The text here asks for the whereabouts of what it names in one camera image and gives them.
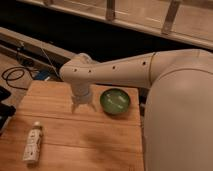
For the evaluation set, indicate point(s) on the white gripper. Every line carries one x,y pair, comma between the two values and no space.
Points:
81,94

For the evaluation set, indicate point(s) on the white plastic bottle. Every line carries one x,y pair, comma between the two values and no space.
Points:
33,143

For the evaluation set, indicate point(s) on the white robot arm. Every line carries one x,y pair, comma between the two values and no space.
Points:
178,122

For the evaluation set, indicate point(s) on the green ceramic bowl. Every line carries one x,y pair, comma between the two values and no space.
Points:
115,101

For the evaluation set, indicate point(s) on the blue box on floor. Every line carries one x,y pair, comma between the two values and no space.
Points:
42,75

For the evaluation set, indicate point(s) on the black device at left edge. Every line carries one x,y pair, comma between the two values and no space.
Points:
6,111

